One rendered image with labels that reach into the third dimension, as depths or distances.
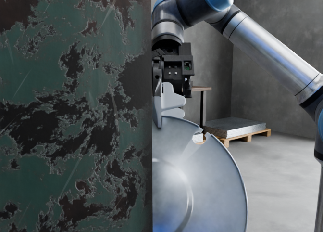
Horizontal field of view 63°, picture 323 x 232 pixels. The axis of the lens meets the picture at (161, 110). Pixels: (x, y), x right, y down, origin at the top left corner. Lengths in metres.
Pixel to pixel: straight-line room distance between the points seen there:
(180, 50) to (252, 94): 4.95
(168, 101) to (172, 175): 0.13
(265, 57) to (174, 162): 0.38
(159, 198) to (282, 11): 5.00
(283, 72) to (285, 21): 4.54
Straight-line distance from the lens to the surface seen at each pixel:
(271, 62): 0.70
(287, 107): 5.14
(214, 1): 0.62
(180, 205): 0.42
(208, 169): 0.44
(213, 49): 5.33
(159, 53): 0.56
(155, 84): 0.47
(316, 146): 0.61
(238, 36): 0.72
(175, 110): 0.51
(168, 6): 0.65
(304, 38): 5.04
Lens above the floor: 1.14
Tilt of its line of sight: 9 degrees down
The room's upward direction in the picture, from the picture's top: straight up
